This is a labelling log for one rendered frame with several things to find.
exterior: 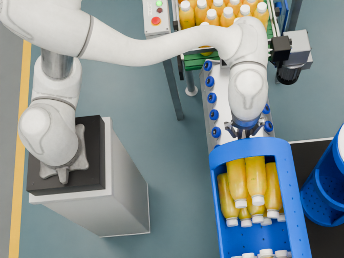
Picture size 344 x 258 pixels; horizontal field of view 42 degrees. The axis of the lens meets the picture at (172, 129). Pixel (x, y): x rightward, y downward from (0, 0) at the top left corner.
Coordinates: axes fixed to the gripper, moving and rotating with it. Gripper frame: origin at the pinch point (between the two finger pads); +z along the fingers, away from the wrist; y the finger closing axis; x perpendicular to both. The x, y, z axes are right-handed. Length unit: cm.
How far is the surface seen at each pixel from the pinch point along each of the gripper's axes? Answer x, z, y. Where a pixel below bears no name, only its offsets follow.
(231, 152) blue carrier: 6.6, -5.8, 4.8
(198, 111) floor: -64, 116, 15
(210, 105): -24.1, 23.1, 9.2
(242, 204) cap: 21.7, 4.2, 3.0
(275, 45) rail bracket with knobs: -44, 16, -20
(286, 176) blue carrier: 15.9, -4.0, -11.4
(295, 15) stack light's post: -77, 44, -38
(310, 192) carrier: -1, 100, -41
